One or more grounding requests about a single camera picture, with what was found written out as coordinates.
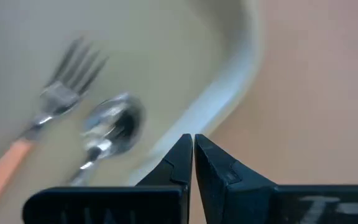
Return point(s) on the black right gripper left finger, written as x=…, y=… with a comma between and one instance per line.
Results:
x=154, y=202

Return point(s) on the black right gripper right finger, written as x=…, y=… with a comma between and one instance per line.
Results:
x=244, y=202

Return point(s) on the beige plastic tray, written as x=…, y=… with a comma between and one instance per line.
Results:
x=166, y=46

